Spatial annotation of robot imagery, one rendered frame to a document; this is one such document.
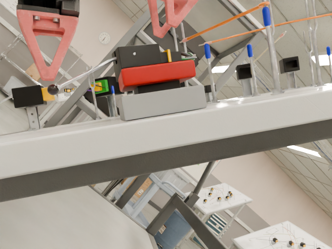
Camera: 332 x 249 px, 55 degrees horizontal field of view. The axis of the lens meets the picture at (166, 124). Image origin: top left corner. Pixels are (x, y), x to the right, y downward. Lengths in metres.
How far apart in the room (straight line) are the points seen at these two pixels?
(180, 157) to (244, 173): 9.58
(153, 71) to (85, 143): 0.07
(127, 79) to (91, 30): 7.94
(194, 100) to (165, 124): 0.04
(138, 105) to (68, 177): 0.14
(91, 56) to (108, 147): 7.91
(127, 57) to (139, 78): 0.21
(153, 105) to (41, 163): 0.08
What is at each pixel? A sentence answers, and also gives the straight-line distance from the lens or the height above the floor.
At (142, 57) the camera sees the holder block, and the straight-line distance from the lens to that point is 0.42.
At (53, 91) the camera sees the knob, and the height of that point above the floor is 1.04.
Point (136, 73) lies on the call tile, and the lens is 0.21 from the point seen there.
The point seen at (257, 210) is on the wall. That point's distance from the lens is 10.56.
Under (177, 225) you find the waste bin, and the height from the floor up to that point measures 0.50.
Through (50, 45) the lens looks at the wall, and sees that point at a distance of 8.07.
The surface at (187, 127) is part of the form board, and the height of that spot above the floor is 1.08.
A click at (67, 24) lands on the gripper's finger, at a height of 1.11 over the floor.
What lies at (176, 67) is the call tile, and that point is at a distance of 0.21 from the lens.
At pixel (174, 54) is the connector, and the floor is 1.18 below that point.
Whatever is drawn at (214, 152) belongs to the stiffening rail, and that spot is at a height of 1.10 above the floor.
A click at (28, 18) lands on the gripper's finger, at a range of 0.41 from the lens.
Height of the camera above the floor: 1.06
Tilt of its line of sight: 6 degrees up
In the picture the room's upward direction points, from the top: 40 degrees clockwise
